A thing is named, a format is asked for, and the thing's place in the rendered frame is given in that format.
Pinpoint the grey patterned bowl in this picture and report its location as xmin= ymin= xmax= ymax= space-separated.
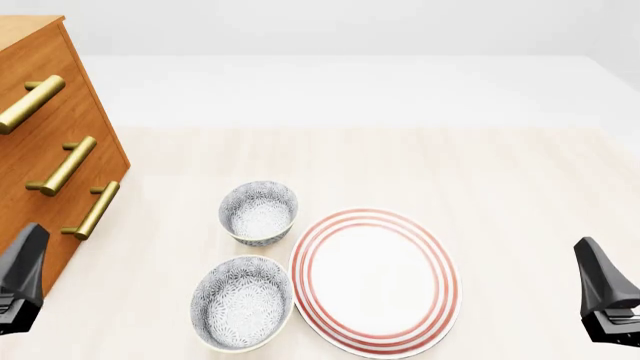
xmin=189 ymin=254 xmax=295 ymax=356
xmin=218 ymin=180 xmax=300 ymax=248

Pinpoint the wooden cabinet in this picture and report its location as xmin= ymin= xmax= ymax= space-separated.
xmin=0 ymin=14 xmax=132 ymax=300

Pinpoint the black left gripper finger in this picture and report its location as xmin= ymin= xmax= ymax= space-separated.
xmin=0 ymin=222 xmax=51 ymax=302

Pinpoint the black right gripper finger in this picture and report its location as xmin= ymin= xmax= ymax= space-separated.
xmin=573 ymin=236 xmax=640 ymax=316

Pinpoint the white plate with red rings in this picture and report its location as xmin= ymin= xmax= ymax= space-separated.
xmin=288 ymin=207 xmax=464 ymax=360

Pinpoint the wooden cabinet drawer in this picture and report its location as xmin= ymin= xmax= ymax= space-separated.
xmin=28 ymin=121 xmax=131 ymax=300
xmin=0 ymin=22 xmax=91 ymax=167
xmin=0 ymin=75 xmax=112 ymax=272

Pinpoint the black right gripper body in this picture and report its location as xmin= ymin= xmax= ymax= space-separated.
xmin=581 ymin=299 xmax=640 ymax=348

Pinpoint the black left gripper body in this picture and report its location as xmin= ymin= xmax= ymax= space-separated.
xmin=0 ymin=287 xmax=44 ymax=337

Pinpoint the brass drawer handle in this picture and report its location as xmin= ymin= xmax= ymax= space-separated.
xmin=60 ymin=180 xmax=121 ymax=242
xmin=0 ymin=74 xmax=67 ymax=136
xmin=24 ymin=135 xmax=98 ymax=198

